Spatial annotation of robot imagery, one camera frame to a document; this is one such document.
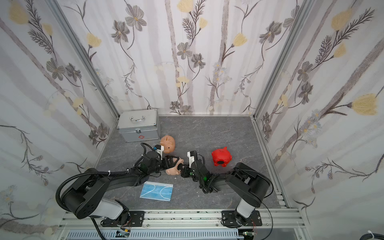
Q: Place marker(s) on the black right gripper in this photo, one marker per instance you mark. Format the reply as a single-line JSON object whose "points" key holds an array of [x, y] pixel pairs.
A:
{"points": [[186, 171]]}

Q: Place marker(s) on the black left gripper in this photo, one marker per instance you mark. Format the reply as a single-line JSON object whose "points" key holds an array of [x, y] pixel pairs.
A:
{"points": [[165, 162]]}

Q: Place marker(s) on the pink piggy bank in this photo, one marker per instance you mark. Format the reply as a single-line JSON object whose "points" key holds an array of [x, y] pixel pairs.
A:
{"points": [[174, 171]]}

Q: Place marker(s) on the tan piggy bank front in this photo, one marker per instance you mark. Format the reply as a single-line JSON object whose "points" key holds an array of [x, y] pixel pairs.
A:
{"points": [[168, 143]]}

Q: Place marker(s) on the red piggy bank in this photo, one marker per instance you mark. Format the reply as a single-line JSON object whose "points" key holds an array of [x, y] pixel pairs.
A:
{"points": [[221, 157]]}

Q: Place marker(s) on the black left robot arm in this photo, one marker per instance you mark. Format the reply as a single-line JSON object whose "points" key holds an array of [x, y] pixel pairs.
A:
{"points": [[83, 194]]}

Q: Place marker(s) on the blue surgical face mask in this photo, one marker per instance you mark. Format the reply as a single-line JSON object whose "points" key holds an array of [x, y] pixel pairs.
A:
{"points": [[157, 191]]}

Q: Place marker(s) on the silver metal first aid case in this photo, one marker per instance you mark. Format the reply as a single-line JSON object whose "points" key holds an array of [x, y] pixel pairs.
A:
{"points": [[143, 125]]}

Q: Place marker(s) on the small green circuit board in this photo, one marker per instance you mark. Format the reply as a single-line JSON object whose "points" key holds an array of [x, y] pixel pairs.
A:
{"points": [[123, 233]]}

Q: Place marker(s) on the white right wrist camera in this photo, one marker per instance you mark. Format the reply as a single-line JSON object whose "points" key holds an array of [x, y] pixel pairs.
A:
{"points": [[192, 155]]}

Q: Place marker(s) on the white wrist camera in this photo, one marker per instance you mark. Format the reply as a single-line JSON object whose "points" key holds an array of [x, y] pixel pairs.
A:
{"points": [[159, 149], [192, 155]]}

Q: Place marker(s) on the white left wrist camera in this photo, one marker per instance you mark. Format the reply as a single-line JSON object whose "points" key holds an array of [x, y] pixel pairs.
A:
{"points": [[159, 149]]}

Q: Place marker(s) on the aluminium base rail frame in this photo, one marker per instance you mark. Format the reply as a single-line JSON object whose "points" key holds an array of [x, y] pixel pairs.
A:
{"points": [[273, 224]]}

